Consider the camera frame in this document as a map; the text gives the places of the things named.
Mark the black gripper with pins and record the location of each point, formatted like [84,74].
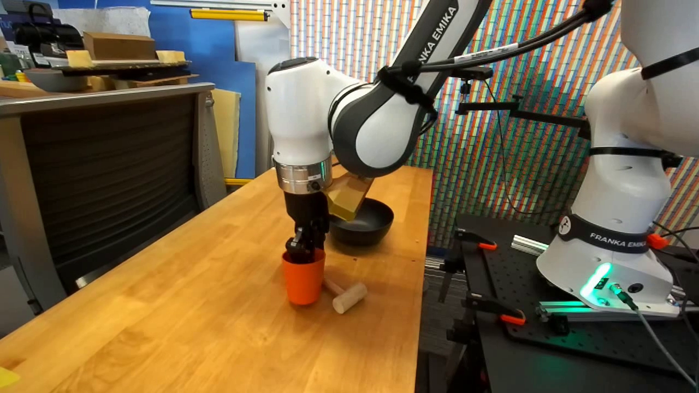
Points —
[306,212]

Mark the orange plastic cup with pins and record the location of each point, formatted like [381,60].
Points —
[303,280]

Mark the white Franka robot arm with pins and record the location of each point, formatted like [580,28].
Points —
[299,109]

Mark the black bowl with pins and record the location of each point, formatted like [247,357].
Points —
[367,225]

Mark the yellowish wooden block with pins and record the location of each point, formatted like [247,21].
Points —
[349,197]

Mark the small wooden mallet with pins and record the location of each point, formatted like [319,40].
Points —
[351,298]

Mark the tan foam panel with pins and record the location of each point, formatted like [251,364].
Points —
[227,131]

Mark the grey mesh-back chair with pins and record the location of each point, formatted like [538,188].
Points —
[110,181]

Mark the blue board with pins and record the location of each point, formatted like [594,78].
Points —
[205,65]

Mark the colourful patterned backdrop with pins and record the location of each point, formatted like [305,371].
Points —
[511,167]

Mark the yellow bar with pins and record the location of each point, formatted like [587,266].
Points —
[228,13]

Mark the cardboard box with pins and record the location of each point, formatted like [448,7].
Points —
[122,47]

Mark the aluminium rail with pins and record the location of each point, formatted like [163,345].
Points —
[527,245]

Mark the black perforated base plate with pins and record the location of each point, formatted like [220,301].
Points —
[526,291]

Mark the black camera mount rod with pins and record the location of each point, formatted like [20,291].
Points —
[526,109]

